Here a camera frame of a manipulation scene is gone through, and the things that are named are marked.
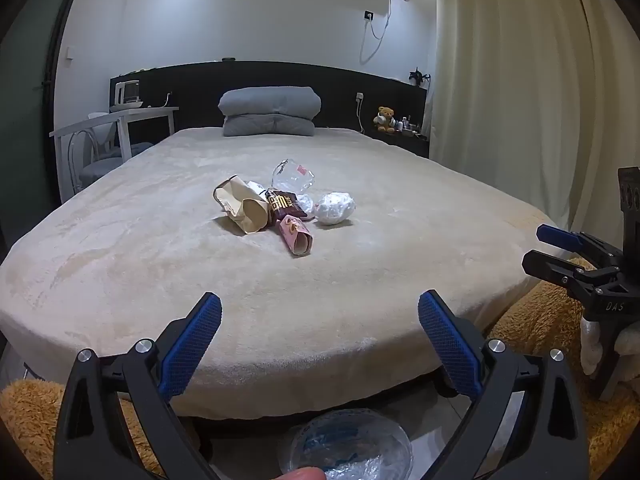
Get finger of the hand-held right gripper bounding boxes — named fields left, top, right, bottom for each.
left=536, top=224, right=623, bottom=271
left=521, top=251, right=631, bottom=306

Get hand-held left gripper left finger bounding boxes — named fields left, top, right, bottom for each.
left=52, top=291, right=223, bottom=480

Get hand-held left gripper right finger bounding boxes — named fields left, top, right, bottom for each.
left=417, top=289, right=591, bottom=480

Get bin with clear plastic bag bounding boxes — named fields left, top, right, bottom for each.
left=277, top=408, right=415, bottom=480

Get brown paper bag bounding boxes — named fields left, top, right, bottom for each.
left=213, top=175, right=271, bottom=235

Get pink snack wrapper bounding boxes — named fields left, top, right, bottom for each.
left=278, top=215, right=314, bottom=257

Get dark brown snack wrapper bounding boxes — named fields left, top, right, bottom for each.
left=265, top=188, right=301, bottom=226

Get white plastic ball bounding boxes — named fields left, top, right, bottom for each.
left=315, top=191, right=357, bottom=226

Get clear plastic cup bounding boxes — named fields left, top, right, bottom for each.
left=271, top=159, right=317, bottom=195

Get bed with beige blanket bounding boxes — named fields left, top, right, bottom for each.
left=0, top=126, right=563, bottom=421

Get cream curtain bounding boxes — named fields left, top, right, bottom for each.
left=429, top=0, right=640, bottom=241

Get small toiletry bottles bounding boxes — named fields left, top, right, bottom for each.
left=397, top=115, right=427, bottom=139

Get clear chair with grey cushion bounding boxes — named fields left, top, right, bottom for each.
left=67, top=127, right=153, bottom=196

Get brown teddy bear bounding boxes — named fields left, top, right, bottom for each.
left=373, top=106, right=398, bottom=134

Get grey quilted pillow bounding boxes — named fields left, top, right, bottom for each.
left=222, top=113, right=316, bottom=138

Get white desk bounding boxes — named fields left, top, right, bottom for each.
left=49, top=106, right=180, bottom=201

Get dark glass door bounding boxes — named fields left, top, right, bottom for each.
left=0, top=0, right=91, bottom=266

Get grey folded quilt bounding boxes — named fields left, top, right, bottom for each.
left=218, top=86, right=322, bottom=119

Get black headboard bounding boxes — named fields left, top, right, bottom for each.
left=110, top=61, right=430, bottom=158

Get white kettle appliance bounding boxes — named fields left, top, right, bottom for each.
left=109, top=80, right=145, bottom=112

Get wall outlet with white cable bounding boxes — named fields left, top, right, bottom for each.
left=358, top=0, right=396, bottom=66

